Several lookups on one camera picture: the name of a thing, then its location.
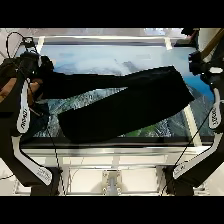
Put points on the silver frame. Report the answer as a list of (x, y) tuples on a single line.
[(111, 181)]

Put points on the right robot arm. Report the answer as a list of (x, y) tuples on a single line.
[(215, 116)]

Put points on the black pants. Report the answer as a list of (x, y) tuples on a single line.
[(133, 103)]

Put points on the black garment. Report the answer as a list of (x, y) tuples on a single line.
[(6, 68)]

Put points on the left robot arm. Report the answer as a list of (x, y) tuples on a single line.
[(23, 110)]

